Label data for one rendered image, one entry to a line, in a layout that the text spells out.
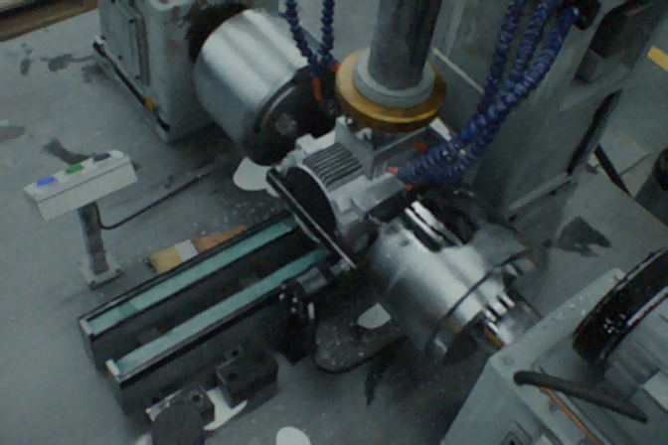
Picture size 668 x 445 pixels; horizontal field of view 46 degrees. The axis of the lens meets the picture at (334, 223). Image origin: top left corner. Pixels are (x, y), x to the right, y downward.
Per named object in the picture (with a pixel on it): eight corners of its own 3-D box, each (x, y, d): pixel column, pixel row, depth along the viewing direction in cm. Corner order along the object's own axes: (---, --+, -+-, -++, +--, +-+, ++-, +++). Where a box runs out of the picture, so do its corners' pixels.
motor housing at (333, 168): (356, 162, 159) (370, 93, 144) (417, 224, 151) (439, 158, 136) (274, 204, 150) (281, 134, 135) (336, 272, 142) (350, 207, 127)
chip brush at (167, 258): (242, 222, 161) (242, 220, 161) (252, 239, 159) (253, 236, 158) (147, 257, 153) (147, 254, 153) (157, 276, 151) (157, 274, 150)
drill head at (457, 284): (421, 216, 153) (451, 125, 133) (578, 373, 136) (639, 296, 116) (320, 275, 142) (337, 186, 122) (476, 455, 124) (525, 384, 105)
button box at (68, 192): (123, 173, 139) (113, 146, 137) (139, 181, 134) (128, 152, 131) (32, 215, 132) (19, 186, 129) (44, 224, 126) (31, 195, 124)
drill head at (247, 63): (254, 49, 177) (259, -49, 158) (356, 150, 162) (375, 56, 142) (157, 87, 166) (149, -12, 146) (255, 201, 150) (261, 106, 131)
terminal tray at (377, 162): (381, 121, 145) (388, 92, 139) (418, 158, 141) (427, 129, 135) (330, 146, 140) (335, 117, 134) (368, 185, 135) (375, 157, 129)
